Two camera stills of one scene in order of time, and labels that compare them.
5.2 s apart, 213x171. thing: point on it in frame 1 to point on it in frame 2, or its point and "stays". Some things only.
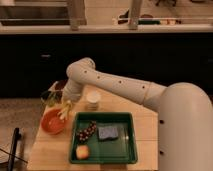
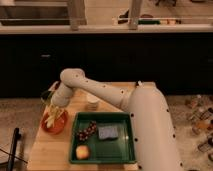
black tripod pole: x=13 y=149 stays
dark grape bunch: x=83 y=134 stays
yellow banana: x=64 y=112 to x=53 y=113
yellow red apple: x=82 y=152 stays
